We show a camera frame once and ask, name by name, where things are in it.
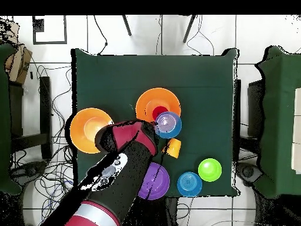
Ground red plastic cup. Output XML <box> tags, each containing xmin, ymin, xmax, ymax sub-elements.
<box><xmin>152</xmin><ymin>105</ymin><xmax>169</xmax><ymax>120</ymax></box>

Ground small blue plastic bowl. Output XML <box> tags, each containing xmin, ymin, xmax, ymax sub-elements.
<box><xmin>154</xmin><ymin>111</ymin><xmax>182</xmax><ymax>139</ymax></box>
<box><xmin>176</xmin><ymin>171</ymin><xmax>203</xmax><ymax>198</ymax></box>

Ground large orange plastic bowl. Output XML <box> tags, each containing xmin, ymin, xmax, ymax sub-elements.
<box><xmin>135</xmin><ymin>87</ymin><xmax>182</xmax><ymax>124</ymax></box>
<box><xmin>69</xmin><ymin>107</ymin><xmax>115</xmax><ymax>154</ymax></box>

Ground orange plastic cup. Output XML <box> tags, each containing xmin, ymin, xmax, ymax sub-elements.
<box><xmin>161</xmin><ymin>138</ymin><xmax>182</xmax><ymax>159</ymax></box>

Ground dark green tablecloth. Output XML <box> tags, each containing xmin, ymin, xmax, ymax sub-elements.
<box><xmin>71</xmin><ymin>48</ymin><xmax>239</xmax><ymax>198</ymax></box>

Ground purple plastic bowl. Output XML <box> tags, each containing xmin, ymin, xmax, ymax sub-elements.
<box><xmin>138</xmin><ymin>162</ymin><xmax>170</xmax><ymax>201</ymax></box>

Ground small green plastic bowl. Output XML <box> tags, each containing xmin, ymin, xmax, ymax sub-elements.
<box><xmin>198</xmin><ymin>158</ymin><xmax>222</xmax><ymax>182</ymax></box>

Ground black tripod leg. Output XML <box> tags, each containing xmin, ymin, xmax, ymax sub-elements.
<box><xmin>182</xmin><ymin>15</ymin><xmax>196</xmax><ymax>44</ymax></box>
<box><xmin>122</xmin><ymin>15</ymin><xmax>132</xmax><ymax>36</ymax></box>

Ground green cloth side table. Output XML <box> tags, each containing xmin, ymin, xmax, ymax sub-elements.
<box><xmin>0</xmin><ymin>42</ymin><xmax>22</xmax><ymax>196</ymax></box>
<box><xmin>255</xmin><ymin>45</ymin><xmax>301</xmax><ymax>200</ymax></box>

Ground white boxes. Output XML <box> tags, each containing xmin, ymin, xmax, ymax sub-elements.
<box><xmin>290</xmin><ymin>87</ymin><xmax>301</xmax><ymax>175</ymax></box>

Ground cardboard box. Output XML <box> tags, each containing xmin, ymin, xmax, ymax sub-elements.
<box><xmin>0</xmin><ymin>18</ymin><xmax>33</xmax><ymax>85</ymax></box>

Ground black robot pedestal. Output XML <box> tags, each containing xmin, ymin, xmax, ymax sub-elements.
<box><xmin>131</xmin><ymin>197</ymin><xmax>180</xmax><ymax>226</ymax></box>

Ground black floor cable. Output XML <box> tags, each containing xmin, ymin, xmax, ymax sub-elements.
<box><xmin>93</xmin><ymin>15</ymin><xmax>108</xmax><ymax>55</ymax></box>

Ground thin grey floor cable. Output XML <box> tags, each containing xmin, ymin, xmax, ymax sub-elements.
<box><xmin>186</xmin><ymin>15</ymin><xmax>215</xmax><ymax>56</ymax></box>

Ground black bench frame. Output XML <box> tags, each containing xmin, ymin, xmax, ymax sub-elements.
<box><xmin>9</xmin><ymin>76</ymin><xmax>53</xmax><ymax>161</ymax></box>

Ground tangle of black cables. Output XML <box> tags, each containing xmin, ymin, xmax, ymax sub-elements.
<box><xmin>11</xmin><ymin>65</ymin><xmax>81</xmax><ymax>226</ymax></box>

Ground black floor frame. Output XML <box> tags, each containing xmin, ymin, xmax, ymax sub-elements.
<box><xmin>32</xmin><ymin>15</ymin><xmax>68</xmax><ymax>45</ymax></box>

